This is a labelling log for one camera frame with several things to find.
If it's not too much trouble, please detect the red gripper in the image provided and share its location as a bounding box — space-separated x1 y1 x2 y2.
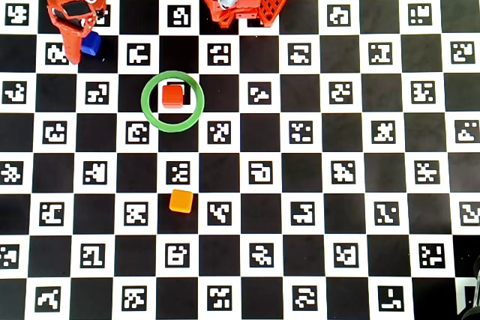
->
46 0 97 64

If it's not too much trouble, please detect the blue cube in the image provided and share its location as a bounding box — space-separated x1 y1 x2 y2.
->
80 31 103 55

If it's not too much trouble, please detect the red cube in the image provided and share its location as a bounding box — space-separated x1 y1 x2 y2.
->
160 85 185 109

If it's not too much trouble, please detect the orange cube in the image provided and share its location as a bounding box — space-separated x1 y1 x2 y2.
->
168 189 194 214

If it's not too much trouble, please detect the checkered marker board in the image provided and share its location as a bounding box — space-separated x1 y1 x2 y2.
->
0 0 480 320

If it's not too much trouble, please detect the green ring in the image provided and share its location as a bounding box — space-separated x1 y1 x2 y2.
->
140 70 206 133

